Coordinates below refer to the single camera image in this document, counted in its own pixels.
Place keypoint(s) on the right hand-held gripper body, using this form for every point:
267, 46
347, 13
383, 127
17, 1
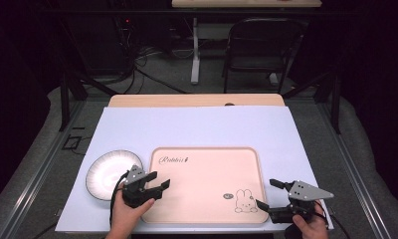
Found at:
298, 200

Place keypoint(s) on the pink tray with rabbit print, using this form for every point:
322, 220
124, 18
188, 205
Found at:
203, 186

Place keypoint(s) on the person's right hand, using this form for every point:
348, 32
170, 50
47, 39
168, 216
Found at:
311, 227

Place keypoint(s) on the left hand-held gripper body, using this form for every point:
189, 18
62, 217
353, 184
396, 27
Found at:
135, 190

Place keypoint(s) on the black metal stand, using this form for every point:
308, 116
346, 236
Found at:
67, 96
329, 96

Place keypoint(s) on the white desk leg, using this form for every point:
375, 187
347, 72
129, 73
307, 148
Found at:
195, 53

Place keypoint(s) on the white table mat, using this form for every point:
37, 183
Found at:
193, 127

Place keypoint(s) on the person's left hand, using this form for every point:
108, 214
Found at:
129, 215

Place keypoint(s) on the white plate with dark rim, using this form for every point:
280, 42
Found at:
104, 174

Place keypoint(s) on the black folding chair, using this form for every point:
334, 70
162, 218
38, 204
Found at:
258, 49

